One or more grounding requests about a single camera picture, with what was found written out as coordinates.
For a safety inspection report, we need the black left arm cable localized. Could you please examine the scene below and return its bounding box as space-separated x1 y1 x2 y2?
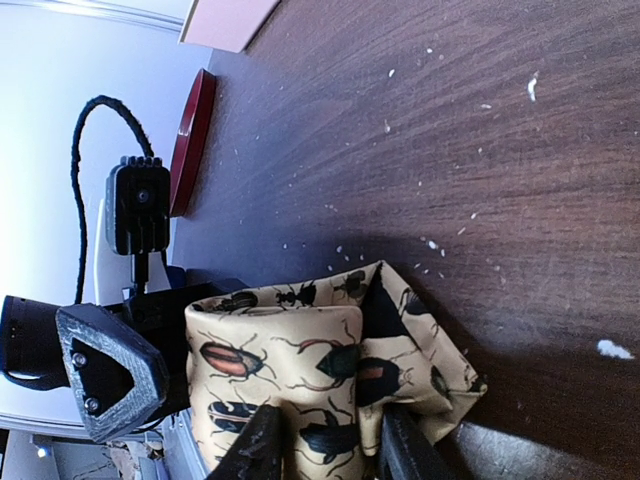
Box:
68 94 156 305

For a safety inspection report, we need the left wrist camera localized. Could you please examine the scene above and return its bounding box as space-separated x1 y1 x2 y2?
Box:
105 156 170 256

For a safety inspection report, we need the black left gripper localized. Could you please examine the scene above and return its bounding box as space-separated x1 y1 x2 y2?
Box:
1 283 220 443

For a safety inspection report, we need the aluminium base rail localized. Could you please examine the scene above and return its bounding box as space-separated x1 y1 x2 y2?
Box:
19 411 210 479

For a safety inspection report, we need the red round plate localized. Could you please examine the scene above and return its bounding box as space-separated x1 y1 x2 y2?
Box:
170 69 216 218

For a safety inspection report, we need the left aluminium corner post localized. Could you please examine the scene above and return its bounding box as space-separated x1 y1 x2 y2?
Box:
22 1 184 32

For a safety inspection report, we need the leopard print tie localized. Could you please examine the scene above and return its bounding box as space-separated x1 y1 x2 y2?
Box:
185 261 487 479

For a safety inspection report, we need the pink divided organizer box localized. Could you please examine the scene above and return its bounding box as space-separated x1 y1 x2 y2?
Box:
179 0 280 53

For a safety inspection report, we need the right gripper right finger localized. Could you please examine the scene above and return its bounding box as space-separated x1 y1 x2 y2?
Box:
377 403 474 480

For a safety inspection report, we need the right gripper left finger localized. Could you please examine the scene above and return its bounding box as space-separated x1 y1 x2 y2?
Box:
206 405 281 480

